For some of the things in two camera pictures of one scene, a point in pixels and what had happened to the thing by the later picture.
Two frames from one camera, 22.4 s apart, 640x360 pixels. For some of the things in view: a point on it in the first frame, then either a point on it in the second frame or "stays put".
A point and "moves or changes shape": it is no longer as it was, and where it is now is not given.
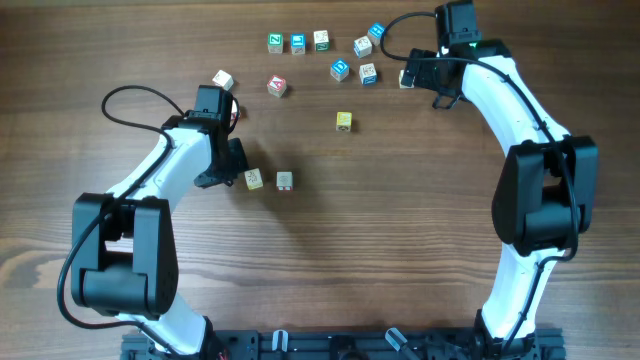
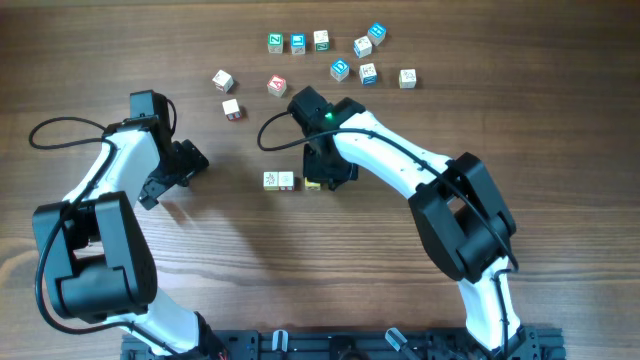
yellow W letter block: x=344 y=122 moves or changes shape
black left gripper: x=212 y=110 to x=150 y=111
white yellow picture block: x=403 y=86 stays put
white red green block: x=284 y=181 stays put
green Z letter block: x=275 y=42 stays put
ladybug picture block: x=253 y=178 to x=271 y=180
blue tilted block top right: x=375 y=33 stays put
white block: x=223 y=79 stays put
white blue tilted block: x=363 y=47 stays put
